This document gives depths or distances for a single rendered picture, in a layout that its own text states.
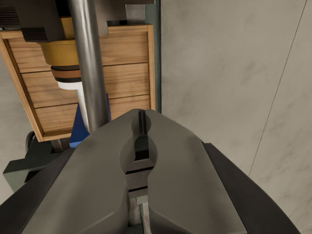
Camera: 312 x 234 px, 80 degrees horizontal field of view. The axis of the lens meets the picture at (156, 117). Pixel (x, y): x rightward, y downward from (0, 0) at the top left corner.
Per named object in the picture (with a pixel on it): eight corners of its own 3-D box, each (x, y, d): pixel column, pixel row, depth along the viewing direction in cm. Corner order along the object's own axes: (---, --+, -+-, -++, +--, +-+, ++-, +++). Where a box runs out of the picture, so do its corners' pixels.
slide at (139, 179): (28, 171, 57) (23, 183, 54) (163, 146, 66) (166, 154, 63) (47, 207, 67) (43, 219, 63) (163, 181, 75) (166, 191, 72)
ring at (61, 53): (17, 18, 23) (42, 88, 28) (95, 15, 25) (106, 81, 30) (38, 15, 31) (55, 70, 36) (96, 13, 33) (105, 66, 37)
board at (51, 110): (-1, 30, 44) (-9, 31, 40) (149, 23, 51) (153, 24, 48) (42, 134, 59) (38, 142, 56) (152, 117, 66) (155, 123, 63)
